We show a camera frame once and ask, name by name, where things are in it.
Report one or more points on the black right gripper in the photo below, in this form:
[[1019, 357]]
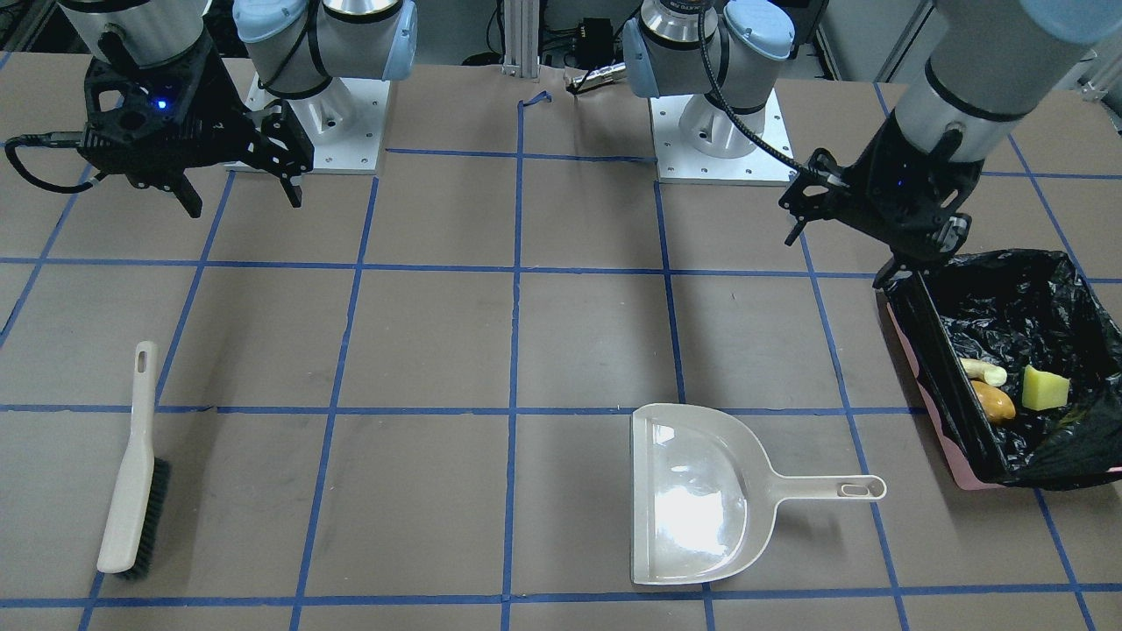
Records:
[[221, 98]]

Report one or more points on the beige plastic dustpan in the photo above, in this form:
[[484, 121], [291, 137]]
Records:
[[705, 495]]

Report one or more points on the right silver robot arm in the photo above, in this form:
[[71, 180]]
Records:
[[154, 31]]

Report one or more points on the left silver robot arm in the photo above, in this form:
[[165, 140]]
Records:
[[995, 63]]

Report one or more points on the aluminium frame post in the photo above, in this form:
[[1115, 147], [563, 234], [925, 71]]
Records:
[[521, 38]]

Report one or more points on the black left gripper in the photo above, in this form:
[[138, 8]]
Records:
[[877, 172]]

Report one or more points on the yellow sponge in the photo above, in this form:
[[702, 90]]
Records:
[[1044, 390]]

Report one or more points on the yellow potato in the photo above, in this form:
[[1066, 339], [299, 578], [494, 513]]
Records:
[[998, 406]]

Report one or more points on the bin with black bag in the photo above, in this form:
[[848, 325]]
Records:
[[1014, 308]]

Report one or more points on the beige hand brush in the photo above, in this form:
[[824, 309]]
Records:
[[138, 498]]

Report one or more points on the pale melon rind slice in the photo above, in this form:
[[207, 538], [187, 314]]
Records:
[[986, 372]]

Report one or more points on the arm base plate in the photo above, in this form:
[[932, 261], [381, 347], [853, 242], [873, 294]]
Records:
[[697, 144], [346, 122]]

